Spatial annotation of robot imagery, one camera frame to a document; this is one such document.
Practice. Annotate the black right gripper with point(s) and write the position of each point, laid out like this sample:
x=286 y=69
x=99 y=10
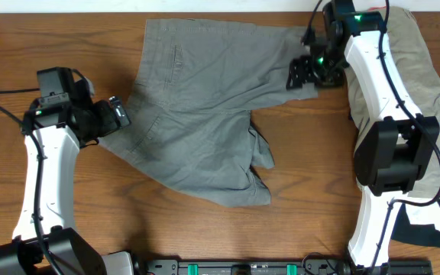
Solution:
x=299 y=72

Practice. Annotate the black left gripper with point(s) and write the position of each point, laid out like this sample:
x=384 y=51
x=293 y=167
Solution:
x=111 y=123

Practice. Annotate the grey shorts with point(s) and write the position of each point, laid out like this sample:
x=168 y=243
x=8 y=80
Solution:
x=190 y=108

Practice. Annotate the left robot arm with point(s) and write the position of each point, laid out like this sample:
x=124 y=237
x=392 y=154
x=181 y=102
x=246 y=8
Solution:
x=57 y=125

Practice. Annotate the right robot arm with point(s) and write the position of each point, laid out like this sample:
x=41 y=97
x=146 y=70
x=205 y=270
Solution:
x=393 y=152

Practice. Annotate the beige khaki shorts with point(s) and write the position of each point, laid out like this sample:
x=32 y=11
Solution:
x=422 y=82

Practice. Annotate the white garment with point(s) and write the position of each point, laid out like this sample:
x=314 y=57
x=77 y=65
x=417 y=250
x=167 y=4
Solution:
x=424 y=215

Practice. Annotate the black garment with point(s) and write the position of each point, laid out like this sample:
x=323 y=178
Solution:
x=421 y=235

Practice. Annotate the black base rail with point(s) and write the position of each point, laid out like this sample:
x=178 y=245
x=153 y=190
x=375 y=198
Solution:
x=243 y=268

